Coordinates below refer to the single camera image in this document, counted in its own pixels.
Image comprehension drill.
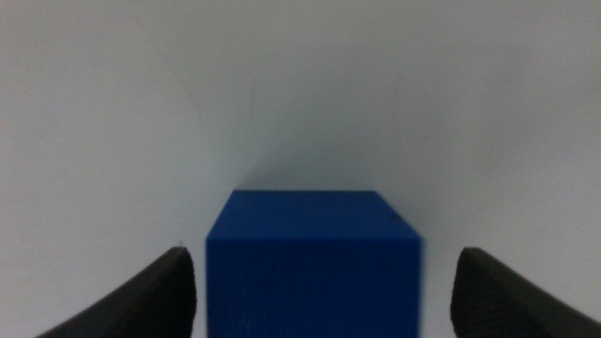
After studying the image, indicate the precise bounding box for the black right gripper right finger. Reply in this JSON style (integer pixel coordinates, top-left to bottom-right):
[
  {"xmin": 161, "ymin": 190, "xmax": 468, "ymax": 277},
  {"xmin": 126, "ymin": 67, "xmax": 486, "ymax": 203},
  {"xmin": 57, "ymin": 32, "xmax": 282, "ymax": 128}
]
[{"xmin": 449, "ymin": 246, "xmax": 601, "ymax": 338}]

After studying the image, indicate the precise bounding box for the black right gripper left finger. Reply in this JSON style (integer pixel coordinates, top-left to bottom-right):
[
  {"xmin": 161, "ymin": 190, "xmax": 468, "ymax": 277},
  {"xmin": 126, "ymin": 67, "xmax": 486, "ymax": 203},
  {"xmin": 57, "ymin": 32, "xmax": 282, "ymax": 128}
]
[{"xmin": 33, "ymin": 245, "xmax": 198, "ymax": 338}]

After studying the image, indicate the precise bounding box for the blue cube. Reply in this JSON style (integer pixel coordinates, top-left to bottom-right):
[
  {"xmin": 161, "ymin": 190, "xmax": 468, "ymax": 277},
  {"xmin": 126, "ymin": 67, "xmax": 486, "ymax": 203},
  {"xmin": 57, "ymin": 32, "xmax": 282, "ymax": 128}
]
[{"xmin": 205, "ymin": 189, "xmax": 424, "ymax": 338}]

